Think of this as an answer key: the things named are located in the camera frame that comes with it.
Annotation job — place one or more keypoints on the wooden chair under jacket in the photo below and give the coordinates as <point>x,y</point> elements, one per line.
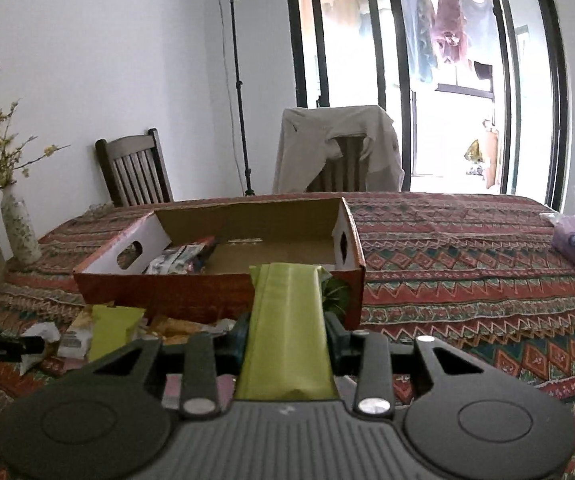
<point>350,165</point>

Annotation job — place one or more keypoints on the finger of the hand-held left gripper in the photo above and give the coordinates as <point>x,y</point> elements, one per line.
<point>2,345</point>

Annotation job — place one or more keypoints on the cardboard box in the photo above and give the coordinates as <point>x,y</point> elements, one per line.
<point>177,292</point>

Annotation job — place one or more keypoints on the pale blue hanging garment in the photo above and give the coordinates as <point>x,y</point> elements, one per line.
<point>480,25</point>

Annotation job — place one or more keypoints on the orange hanging garment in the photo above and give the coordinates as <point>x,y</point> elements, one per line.
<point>332,0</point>

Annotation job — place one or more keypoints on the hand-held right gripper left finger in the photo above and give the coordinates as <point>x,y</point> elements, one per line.
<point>241,341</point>

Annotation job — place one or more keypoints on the silver white packet in box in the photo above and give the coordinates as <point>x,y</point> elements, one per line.
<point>177,260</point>

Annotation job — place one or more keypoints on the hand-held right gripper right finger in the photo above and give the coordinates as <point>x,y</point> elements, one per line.
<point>335,342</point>

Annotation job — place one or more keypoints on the yellow bag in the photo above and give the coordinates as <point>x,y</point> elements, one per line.
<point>472,151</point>

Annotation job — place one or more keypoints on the green snack packet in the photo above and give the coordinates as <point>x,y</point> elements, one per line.
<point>287,330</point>

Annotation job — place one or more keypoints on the floral ceramic vase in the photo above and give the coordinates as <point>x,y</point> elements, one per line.
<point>19,230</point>

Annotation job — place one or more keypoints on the yellow flower branches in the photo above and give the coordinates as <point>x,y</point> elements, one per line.
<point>4,170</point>

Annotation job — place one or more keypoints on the black framed glass door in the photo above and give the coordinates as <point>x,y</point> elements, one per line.
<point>401,60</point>

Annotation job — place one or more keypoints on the dark wooden chair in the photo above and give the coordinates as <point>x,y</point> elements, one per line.
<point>132,170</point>

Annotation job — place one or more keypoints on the orange wooden board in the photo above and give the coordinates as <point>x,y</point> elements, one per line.
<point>492,160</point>

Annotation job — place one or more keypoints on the chair draped with beige cloth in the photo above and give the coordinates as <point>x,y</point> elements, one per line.
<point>302,145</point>

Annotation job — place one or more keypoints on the maroon hanging shirt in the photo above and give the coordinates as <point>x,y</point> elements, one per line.
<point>448,20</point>

